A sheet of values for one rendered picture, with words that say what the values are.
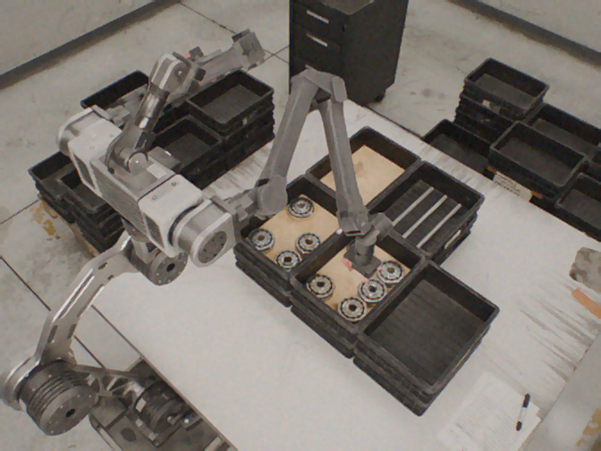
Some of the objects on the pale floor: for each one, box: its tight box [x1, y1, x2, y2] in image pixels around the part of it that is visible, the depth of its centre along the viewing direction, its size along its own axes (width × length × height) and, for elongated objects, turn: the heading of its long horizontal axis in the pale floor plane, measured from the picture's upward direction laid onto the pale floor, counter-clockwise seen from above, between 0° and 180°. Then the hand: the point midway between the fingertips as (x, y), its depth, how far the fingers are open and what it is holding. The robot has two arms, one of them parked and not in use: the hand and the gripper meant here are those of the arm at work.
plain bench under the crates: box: [90, 99, 601, 451], centre depth 247 cm, size 160×160×70 cm
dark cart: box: [289, 0, 409, 108], centre depth 359 cm, size 60×45×90 cm
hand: (359, 275), depth 177 cm, fingers open, 6 cm apart
